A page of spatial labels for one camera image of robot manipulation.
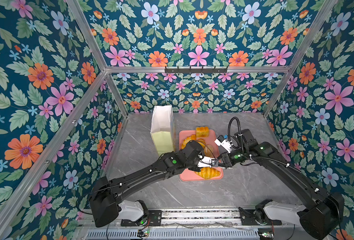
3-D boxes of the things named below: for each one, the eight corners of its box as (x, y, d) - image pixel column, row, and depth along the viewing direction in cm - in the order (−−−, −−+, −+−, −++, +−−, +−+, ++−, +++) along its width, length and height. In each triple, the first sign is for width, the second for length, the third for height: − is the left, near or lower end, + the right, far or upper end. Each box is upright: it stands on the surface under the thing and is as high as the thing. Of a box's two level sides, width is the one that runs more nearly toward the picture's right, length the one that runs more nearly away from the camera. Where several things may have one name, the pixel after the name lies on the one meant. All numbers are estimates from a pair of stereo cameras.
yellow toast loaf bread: (195, 137, 107) (196, 132, 102) (195, 132, 110) (196, 126, 105) (208, 137, 107) (209, 132, 102) (207, 132, 110) (208, 126, 105)
